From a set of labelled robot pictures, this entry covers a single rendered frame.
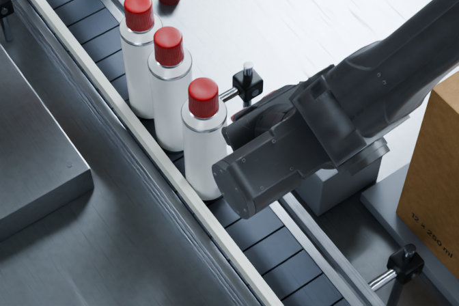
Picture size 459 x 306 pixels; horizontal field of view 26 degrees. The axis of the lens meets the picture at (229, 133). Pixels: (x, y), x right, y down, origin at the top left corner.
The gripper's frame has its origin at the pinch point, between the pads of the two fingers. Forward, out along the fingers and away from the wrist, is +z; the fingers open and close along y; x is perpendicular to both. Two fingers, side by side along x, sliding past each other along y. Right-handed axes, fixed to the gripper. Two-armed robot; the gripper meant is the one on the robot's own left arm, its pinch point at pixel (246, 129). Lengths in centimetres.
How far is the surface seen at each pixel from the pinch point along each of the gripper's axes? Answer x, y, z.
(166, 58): -9.7, 1.7, 8.9
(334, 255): 17.2, -2.3, -0.5
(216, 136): 0.2, 1.5, 5.9
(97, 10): -16.6, -1.6, 39.5
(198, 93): -5.5, 2.1, 2.8
